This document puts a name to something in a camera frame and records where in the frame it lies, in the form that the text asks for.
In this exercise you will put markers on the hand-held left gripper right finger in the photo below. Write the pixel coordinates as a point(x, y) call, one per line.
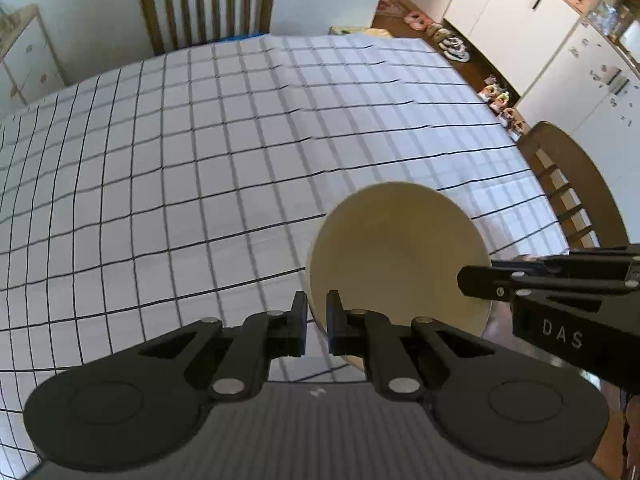
point(334, 325)

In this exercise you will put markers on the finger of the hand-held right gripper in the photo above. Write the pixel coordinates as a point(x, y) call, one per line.
point(575, 257)
point(482, 280)

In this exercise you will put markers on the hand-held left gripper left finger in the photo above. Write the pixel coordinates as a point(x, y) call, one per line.
point(299, 325)

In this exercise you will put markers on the cream bowl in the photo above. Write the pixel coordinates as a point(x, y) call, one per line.
point(400, 250)

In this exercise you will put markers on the wooden slat chair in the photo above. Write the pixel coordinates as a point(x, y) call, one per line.
point(585, 170)
point(150, 5)

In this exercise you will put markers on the white black checked tablecloth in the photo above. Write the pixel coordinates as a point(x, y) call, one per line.
point(150, 185)

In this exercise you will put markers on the row of shoes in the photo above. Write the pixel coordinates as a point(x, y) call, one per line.
point(452, 45)

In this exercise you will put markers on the pale yellow cloth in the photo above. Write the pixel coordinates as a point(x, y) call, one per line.
point(357, 31)

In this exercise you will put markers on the white drawer cabinet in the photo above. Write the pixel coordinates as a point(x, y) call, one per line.
point(30, 60)

